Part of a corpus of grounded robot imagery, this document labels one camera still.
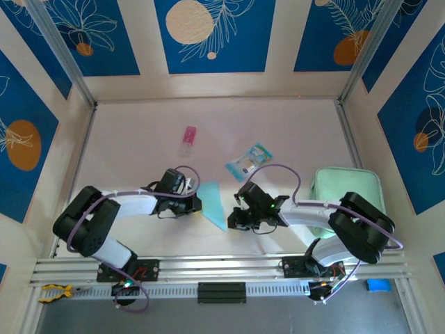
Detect black ribbed block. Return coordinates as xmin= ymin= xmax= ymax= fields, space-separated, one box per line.
xmin=197 ymin=281 xmax=247 ymax=305

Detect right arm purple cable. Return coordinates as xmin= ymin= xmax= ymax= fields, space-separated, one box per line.
xmin=248 ymin=164 xmax=404 ymax=305

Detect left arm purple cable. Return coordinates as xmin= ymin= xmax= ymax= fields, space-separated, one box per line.
xmin=65 ymin=165 xmax=202 ymax=312

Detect small blue block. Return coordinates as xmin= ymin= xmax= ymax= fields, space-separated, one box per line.
xmin=364 ymin=278 xmax=392 ymax=293

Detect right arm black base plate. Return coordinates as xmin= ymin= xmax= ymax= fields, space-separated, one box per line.
xmin=282 ymin=255 xmax=345 ymax=279

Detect yellow black pliers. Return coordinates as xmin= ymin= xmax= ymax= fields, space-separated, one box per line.
xmin=37 ymin=283 xmax=93 ymax=303

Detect blue white snack packet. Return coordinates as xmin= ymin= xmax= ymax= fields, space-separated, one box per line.
xmin=225 ymin=141 xmax=274 ymax=182

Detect slotted grey cable duct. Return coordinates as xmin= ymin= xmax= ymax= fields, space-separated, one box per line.
xmin=38 ymin=280 xmax=314 ymax=303

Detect mint green zip pouch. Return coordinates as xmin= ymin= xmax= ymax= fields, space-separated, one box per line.
xmin=309 ymin=166 xmax=389 ymax=241

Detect aluminium table edge rail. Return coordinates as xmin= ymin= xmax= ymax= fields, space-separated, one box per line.
xmin=51 ymin=102 xmax=97 ymax=260
xmin=334 ymin=99 xmax=390 ymax=251

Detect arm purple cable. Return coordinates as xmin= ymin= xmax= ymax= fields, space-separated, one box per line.
xmin=248 ymin=164 xmax=404 ymax=305
xmin=65 ymin=165 xmax=202 ymax=312

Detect clear bottle with pink cap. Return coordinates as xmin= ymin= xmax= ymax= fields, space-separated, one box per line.
xmin=178 ymin=126 xmax=198 ymax=159

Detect light blue cloth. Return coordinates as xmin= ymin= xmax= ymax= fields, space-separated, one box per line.
xmin=196 ymin=180 xmax=229 ymax=232

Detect black controller board with wires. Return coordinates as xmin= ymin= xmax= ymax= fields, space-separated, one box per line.
xmin=110 ymin=280 xmax=140 ymax=308
xmin=307 ymin=269 xmax=346 ymax=303

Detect aluminium frame post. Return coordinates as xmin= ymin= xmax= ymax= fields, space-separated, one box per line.
xmin=339 ymin=0 xmax=407 ymax=105
xmin=26 ymin=0 xmax=97 ymax=109

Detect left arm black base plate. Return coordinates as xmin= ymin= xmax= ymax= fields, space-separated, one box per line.
xmin=96 ymin=257 xmax=161 ymax=283

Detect aluminium mounting rail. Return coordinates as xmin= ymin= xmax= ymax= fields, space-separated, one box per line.
xmin=29 ymin=250 xmax=413 ymax=289

